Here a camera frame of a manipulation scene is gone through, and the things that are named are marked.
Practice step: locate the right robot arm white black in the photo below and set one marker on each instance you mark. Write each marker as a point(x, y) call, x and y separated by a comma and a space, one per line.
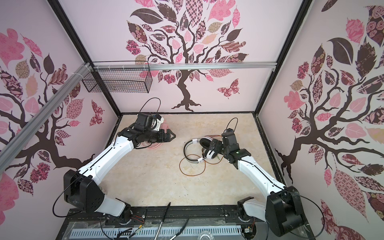
point(283, 210)

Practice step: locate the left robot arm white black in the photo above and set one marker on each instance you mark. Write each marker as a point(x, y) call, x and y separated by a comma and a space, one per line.
point(81, 187)

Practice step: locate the left aluminium rail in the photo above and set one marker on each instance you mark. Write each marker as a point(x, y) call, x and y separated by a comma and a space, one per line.
point(11, 150)

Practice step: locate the back aluminium rail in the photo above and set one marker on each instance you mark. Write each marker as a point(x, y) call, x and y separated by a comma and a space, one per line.
point(199, 66)

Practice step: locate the aluminium rail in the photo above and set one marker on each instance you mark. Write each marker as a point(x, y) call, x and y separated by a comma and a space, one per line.
point(199, 66)
point(11, 150)

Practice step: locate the black wire basket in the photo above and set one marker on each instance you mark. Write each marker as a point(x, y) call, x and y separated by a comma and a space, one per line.
point(119, 77)

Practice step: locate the white black headphones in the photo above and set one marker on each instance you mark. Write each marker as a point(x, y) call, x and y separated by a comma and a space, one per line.
point(204, 150)

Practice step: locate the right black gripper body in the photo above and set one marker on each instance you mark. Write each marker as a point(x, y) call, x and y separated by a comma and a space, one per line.
point(220, 147)

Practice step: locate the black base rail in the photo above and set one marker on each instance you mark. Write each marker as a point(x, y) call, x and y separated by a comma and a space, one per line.
point(170, 222)

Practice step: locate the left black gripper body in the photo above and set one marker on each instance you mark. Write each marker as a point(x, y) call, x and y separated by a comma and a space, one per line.
point(153, 136)

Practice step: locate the white slotted cable duct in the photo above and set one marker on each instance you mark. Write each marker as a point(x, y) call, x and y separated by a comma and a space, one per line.
point(193, 232)

